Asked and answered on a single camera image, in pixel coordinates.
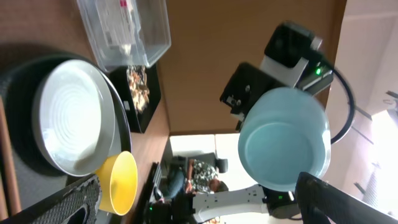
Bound black rectangular tray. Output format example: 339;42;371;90
109;65;161;133

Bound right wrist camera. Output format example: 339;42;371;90
259;21;333;95

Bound blue cup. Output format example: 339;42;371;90
238;87;331;192

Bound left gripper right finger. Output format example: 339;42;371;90
295;172;397;224

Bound clear plastic bin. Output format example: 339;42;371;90
76;0;172;72

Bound seated person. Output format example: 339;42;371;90
160;157;229;199

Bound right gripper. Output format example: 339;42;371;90
220;62;282;131

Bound food scraps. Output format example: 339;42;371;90
126;65;150;114

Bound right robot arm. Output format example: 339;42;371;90
188;62;300;223

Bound yellow bowl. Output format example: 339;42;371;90
95;151;138;216

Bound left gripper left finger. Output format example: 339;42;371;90
2;174;102;224

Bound grey ceramic plate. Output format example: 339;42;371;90
32;59;116;177

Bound white napkin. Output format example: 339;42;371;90
96;0;136;55

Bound wooden chopstick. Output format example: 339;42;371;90
1;100;22;215

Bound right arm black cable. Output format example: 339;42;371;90
323;58;356;145

